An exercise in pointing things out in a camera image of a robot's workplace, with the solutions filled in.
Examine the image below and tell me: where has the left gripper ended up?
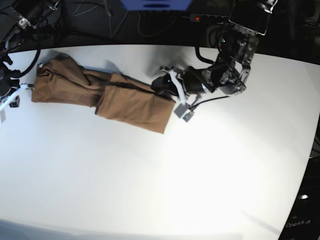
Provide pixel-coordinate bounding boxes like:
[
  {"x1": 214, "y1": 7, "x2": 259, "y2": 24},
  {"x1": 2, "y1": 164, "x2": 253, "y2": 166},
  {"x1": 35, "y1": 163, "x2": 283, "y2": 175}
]
[{"x1": 151, "y1": 66, "x2": 218, "y2": 97}]

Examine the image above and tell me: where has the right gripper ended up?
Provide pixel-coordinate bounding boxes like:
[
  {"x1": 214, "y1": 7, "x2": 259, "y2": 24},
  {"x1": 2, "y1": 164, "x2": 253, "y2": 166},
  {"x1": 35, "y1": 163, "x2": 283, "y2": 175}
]
[{"x1": 0, "y1": 67, "x2": 20, "y2": 108}]

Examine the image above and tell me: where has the brown T-shirt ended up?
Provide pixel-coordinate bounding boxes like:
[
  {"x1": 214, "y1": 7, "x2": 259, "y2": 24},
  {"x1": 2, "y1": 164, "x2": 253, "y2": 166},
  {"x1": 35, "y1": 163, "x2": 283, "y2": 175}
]
[{"x1": 31, "y1": 56, "x2": 176, "y2": 134}]

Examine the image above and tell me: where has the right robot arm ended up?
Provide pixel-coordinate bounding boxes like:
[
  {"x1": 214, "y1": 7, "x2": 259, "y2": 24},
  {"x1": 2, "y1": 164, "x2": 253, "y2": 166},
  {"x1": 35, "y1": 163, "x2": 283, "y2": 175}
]
[{"x1": 0, "y1": 0, "x2": 60, "y2": 110}]

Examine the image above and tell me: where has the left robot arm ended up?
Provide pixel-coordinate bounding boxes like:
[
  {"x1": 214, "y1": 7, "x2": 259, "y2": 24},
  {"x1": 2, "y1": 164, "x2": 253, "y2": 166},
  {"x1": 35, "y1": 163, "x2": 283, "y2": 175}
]
[{"x1": 151, "y1": 0, "x2": 278, "y2": 97}]

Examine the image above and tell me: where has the black power strip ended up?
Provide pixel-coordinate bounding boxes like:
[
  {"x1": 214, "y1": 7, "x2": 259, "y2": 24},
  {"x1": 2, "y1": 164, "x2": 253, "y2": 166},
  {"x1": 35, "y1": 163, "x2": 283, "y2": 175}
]
[{"x1": 189, "y1": 14, "x2": 229, "y2": 24}]

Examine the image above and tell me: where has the blue plastic box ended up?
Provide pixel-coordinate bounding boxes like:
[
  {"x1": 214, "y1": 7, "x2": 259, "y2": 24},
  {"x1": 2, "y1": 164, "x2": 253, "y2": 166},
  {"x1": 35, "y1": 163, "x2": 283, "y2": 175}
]
[{"x1": 121, "y1": 0, "x2": 192, "y2": 11}]

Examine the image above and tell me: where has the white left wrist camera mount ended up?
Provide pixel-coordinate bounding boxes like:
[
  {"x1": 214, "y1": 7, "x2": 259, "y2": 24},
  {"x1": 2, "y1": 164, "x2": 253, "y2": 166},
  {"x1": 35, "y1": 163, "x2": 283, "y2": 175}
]
[{"x1": 160, "y1": 66, "x2": 202, "y2": 123}]

